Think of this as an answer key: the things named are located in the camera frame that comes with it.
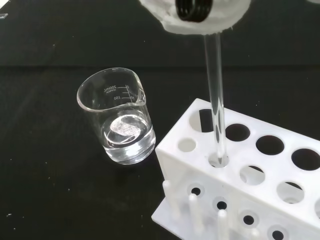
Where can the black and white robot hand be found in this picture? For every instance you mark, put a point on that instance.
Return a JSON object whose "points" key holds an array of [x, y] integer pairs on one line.
{"points": [[225, 17]]}

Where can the white test tube rack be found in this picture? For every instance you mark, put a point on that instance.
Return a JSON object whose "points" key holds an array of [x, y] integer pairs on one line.
{"points": [[250, 187]]}

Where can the clear glass beaker with water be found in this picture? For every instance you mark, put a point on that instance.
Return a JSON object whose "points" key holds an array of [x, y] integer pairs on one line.
{"points": [[117, 120]]}

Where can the clear cloth clip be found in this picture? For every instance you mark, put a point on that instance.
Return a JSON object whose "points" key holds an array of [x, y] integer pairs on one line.
{"points": [[3, 15]]}

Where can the black bench cloth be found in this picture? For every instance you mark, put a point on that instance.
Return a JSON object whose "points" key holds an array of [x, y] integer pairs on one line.
{"points": [[50, 175]]}

